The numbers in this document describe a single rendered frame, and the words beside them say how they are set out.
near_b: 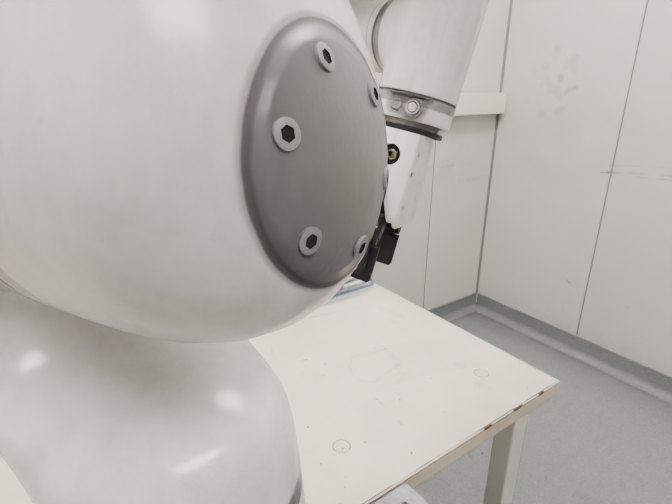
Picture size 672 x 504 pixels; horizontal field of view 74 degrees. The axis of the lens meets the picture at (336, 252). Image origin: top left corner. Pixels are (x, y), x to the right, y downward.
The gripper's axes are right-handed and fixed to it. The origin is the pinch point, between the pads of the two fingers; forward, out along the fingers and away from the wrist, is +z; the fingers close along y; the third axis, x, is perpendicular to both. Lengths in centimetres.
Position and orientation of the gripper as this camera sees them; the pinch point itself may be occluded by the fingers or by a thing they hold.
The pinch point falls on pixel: (370, 261)
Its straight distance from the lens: 52.2
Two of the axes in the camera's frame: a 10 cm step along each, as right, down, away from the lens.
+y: 3.5, -1.7, 9.2
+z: -2.5, 9.3, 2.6
